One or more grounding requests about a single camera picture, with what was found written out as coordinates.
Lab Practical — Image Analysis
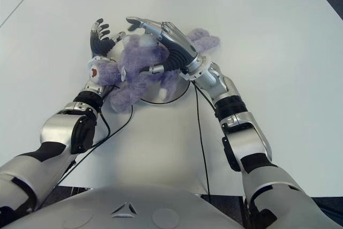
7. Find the robot left hand black silver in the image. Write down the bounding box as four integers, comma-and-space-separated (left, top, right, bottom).
89, 18, 126, 60

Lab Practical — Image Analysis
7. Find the robot right hand black silver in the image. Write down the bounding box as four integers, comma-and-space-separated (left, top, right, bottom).
125, 16, 203, 76

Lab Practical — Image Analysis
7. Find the purple plush doll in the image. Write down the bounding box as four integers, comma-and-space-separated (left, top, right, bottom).
86, 27, 221, 113

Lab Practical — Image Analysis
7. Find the white plate with black rim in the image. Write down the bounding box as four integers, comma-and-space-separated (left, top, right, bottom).
108, 41, 191, 104

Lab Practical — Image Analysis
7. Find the grey robot torso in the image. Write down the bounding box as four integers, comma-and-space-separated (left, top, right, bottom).
16, 186, 246, 229

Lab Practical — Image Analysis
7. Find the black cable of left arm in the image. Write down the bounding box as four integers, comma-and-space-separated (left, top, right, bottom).
80, 102, 134, 154

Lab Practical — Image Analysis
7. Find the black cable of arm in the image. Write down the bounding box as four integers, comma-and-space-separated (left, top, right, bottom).
80, 102, 134, 154
194, 78, 211, 195

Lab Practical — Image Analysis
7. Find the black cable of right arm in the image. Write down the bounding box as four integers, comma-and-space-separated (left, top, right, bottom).
194, 78, 211, 195

